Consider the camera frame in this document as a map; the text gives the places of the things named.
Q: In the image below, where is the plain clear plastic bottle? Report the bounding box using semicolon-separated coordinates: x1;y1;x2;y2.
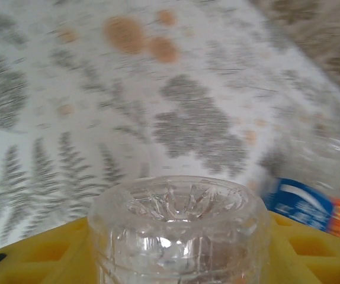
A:
86;175;270;284

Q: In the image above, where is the floral tablecloth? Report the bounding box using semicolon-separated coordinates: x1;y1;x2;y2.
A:
0;0;340;255

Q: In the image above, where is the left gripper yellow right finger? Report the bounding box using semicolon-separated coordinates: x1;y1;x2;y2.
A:
265;211;340;284

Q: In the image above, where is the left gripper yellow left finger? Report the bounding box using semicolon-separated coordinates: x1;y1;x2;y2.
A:
0;217;100;284

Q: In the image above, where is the blue label white cap bottle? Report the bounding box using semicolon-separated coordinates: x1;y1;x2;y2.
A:
261;109;340;233

